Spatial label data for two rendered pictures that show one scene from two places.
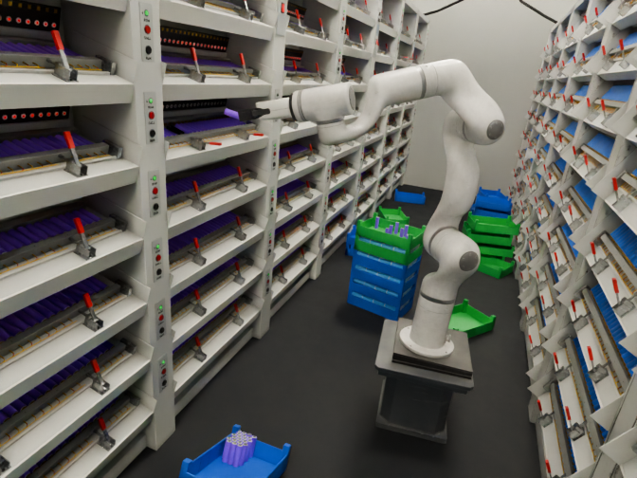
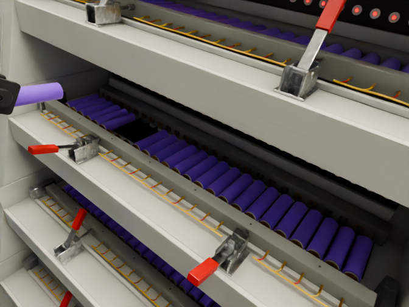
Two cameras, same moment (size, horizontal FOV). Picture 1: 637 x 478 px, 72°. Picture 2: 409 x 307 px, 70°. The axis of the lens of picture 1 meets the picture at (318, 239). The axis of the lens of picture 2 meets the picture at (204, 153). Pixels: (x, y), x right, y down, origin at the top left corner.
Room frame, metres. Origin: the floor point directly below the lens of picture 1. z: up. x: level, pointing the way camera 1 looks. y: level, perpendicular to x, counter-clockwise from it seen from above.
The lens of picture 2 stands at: (1.56, 0.03, 1.14)
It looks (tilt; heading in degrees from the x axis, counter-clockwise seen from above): 20 degrees down; 100
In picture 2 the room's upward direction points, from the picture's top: 17 degrees clockwise
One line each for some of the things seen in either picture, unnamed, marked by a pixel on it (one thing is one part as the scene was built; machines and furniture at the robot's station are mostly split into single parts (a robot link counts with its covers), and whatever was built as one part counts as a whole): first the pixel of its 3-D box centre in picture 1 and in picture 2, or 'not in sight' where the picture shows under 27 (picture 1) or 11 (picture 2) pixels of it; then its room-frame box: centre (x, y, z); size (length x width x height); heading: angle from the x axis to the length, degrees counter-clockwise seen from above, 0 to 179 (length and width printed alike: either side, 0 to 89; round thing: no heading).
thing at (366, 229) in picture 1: (391, 229); not in sight; (2.14, -0.37, 0.44); 0.30 x 0.20 x 0.08; 58
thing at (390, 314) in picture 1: (380, 298); not in sight; (2.14, -0.37, 0.04); 0.30 x 0.20 x 0.08; 58
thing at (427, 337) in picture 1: (431, 319); not in sight; (1.34, -0.42, 0.40); 0.19 x 0.19 x 0.18
